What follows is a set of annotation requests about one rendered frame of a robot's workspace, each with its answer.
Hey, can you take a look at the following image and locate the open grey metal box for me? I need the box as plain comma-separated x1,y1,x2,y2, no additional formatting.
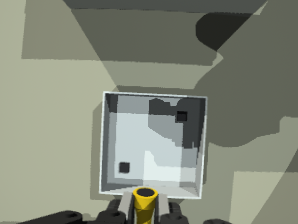
99,91,208,199

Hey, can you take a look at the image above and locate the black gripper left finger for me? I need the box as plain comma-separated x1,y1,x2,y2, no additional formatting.
17,192,135,224

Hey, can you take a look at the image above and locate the yellow wire connector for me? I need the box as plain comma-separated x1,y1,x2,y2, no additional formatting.
133,187,158,224

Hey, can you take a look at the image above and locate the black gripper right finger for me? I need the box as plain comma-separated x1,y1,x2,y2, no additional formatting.
154,194,232,224

